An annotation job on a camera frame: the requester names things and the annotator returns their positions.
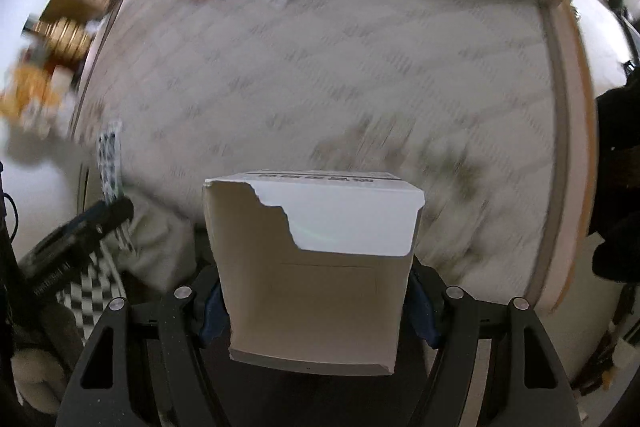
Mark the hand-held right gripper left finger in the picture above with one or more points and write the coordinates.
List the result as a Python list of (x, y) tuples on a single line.
[(214, 319)]

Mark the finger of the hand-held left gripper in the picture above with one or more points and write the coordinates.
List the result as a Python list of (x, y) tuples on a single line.
[(111, 212)]

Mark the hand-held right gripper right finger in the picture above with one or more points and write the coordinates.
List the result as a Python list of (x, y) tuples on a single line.
[(424, 318)]

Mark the torn white cardboard box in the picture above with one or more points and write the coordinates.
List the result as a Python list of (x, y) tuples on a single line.
[(320, 297)]

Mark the black white checkered cloth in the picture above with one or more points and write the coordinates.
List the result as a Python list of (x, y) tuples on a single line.
[(95, 279)]

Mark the grey cloth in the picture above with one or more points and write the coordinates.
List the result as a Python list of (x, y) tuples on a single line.
[(152, 237)]

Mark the blue patterned strip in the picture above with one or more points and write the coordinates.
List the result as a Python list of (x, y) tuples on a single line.
[(110, 159)]

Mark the beige fuzzy slipper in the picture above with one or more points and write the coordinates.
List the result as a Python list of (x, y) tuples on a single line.
[(32, 374)]

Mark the yellow snack packet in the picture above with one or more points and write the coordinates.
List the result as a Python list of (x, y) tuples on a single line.
[(24, 94)]

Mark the golden round tin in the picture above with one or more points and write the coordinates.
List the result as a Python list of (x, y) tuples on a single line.
[(61, 35)]

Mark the white quilted mattress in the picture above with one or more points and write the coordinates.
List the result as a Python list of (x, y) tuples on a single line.
[(320, 82)]

